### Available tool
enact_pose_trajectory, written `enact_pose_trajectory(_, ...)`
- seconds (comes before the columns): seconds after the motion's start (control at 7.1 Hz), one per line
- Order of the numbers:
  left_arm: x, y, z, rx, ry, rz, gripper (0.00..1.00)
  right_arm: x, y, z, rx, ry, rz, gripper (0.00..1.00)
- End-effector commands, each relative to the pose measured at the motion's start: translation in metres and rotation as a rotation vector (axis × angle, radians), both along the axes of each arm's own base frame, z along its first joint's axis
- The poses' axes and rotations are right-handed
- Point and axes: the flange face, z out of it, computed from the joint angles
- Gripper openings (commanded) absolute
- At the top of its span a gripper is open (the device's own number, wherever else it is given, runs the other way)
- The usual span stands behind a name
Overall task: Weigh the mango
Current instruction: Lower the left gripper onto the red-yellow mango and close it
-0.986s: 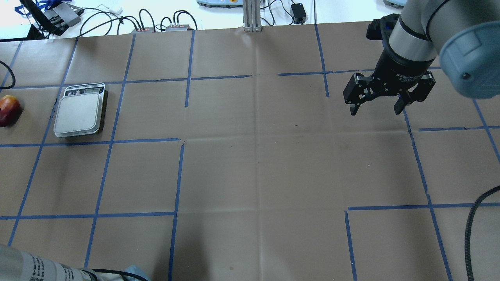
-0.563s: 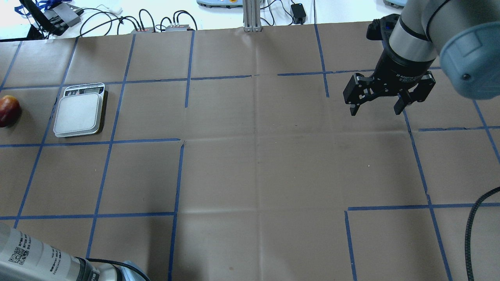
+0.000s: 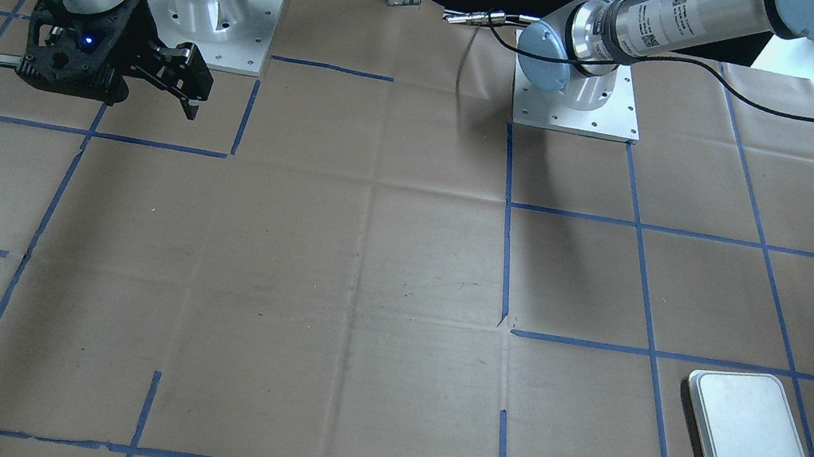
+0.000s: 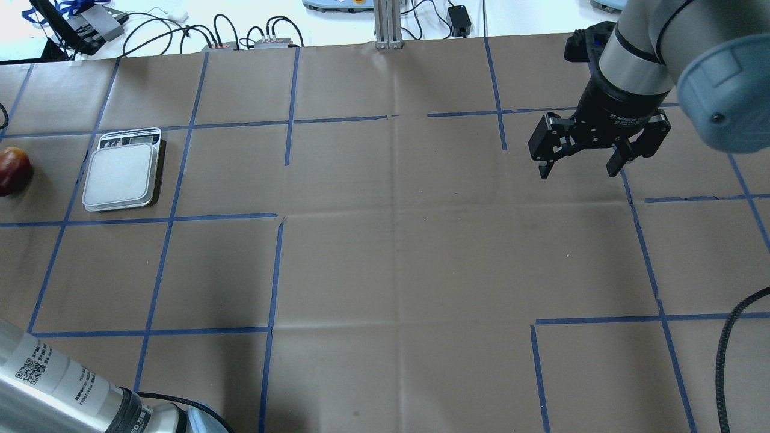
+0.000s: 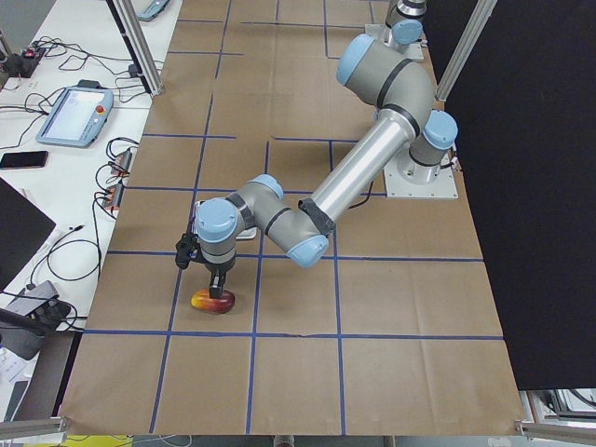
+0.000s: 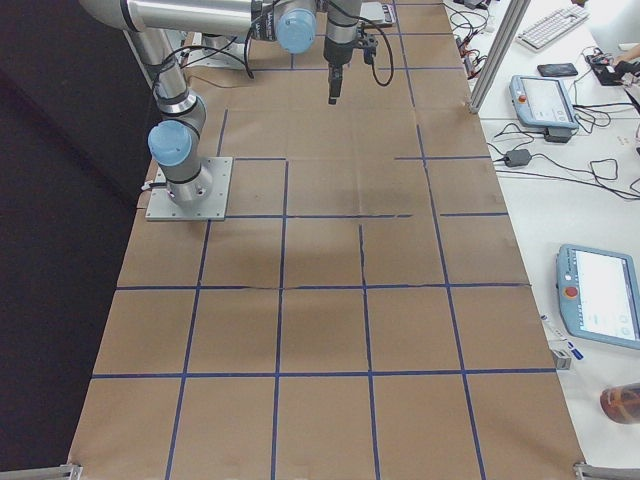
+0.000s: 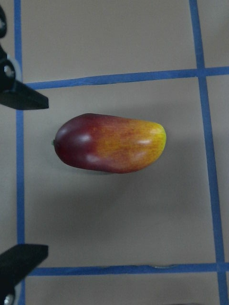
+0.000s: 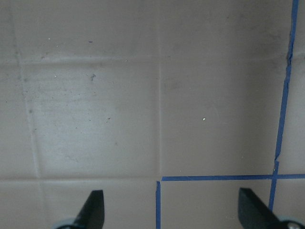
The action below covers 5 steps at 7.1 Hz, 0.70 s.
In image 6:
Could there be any aluminium frame post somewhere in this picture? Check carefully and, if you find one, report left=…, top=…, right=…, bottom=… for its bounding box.
left=468, top=0, right=530, bottom=114

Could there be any silver digital kitchen scale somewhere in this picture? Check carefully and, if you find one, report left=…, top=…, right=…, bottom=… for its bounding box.
left=360, top=1, right=396, bottom=27

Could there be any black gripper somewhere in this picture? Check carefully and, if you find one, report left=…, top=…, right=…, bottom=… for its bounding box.
left=323, top=38, right=358, bottom=104

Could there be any near teach pendant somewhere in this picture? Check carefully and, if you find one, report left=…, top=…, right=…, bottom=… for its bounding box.
left=556, top=244, right=639, bottom=350

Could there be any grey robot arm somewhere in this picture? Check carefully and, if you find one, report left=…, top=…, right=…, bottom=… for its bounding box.
left=192, top=1, right=362, bottom=105
left=81, top=1, right=326, bottom=205

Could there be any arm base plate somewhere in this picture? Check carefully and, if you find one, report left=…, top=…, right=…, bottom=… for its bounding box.
left=145, top=157, right=233, bottom=221

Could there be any brown glass jar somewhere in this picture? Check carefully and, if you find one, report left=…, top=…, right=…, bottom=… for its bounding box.
left=600, top=382, right=639, bottom=424

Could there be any teach pendant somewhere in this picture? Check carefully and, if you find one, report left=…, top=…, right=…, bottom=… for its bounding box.
left=556, top=244, right=639, bottom=350
left=509, top=75, right=579, bottom=130

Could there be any black smartphone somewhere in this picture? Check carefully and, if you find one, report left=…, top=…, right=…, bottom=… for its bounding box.
left=537, top=63, right=578, bottom=78

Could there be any black power adapter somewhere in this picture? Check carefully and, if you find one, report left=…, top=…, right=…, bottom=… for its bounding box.
left=503, top=148, right=532, bottom=168

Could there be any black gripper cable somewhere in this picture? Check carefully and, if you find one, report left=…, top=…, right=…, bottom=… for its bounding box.
left=329, top=0, right=396, bottom=86

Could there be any far teach pendant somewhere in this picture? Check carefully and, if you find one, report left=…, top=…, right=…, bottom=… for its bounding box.
left=509, top=75, right=579, bottom=130

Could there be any brown paper table cover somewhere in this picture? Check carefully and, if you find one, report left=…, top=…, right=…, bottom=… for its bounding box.
left=69, top=1, right=582, bottom=479

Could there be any white keyboard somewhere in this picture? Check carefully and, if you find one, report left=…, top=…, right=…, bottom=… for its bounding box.
left=516, top=5, right=590, bottom=52

